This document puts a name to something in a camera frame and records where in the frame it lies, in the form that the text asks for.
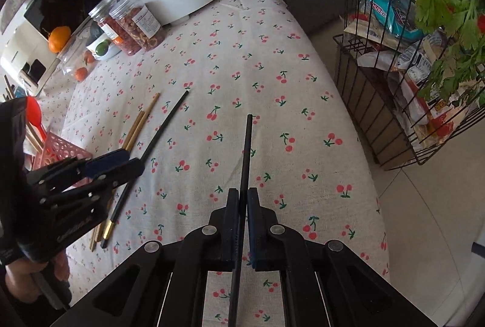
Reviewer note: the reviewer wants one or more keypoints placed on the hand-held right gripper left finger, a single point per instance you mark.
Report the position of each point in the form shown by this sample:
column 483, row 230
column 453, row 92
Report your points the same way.
column 234, row 213

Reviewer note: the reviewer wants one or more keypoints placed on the black chopstick with gold end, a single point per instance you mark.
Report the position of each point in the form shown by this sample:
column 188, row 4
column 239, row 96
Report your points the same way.
column 246, row 152
column 166, row 122

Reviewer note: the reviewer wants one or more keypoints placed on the blue and white snack packet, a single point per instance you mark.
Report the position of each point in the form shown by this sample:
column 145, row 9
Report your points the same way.
column 390, row 14

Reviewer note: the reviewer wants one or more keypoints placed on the glass jar with cork lid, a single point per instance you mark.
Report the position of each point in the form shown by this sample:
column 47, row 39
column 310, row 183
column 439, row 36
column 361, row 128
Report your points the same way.
column 72, row 61

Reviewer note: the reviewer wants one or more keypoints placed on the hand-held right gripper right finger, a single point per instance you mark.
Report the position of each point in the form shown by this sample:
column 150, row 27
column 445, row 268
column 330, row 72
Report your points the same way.
column 253, row 213

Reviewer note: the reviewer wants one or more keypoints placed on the red plastic spoon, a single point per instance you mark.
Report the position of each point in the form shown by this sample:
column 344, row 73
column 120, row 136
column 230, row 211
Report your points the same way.
column 35, row 114

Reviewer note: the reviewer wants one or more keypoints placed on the pink perforated utensil basket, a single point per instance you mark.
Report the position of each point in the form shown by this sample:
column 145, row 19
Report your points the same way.
column 60, row 148

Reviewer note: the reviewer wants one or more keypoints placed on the black door microwave oven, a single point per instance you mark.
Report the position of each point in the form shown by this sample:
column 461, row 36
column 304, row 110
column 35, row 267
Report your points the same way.
column 60, row 1

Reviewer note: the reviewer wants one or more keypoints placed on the clear jar of red berries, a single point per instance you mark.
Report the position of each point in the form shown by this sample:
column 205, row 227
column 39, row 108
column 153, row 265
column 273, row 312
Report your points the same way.
column 121, row 35

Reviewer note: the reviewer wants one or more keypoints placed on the person's left hand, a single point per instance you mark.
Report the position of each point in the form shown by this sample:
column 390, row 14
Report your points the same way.
column 21, row 279

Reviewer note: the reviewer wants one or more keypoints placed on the large orange with stem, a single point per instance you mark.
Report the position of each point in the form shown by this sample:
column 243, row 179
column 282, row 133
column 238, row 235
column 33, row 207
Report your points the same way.
column 59, row 39

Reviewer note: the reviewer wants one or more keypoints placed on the white bowl with green knob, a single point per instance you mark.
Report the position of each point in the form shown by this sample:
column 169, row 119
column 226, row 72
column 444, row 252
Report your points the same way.
column 102, row 48

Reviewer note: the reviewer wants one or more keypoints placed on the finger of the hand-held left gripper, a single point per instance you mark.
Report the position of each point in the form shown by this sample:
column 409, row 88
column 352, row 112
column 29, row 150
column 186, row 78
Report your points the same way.
column 104, row 164
column 129, row 169

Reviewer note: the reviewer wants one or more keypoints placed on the clear jar of dried slices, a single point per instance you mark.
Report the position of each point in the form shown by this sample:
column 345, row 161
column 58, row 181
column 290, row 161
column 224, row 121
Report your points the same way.
column 142, row 25

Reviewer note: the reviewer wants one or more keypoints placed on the green herb bunch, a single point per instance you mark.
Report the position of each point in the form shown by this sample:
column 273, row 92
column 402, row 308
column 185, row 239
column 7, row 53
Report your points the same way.
column 447, row 8

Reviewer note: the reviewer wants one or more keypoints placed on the small orange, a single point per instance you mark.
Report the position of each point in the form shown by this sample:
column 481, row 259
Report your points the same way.
column 89, row 57
column 80, row 74

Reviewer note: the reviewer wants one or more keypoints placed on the wooden chopstick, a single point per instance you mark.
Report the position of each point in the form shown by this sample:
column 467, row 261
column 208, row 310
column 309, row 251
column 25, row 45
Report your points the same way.
column 130, row 129
column 149, row 109
column 7, row 87
column 138, row 122
column 32, row 139

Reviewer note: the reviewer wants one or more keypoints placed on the cherry print tablecloth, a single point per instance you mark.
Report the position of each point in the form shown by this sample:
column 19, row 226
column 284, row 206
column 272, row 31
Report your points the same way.
column 246, row 76

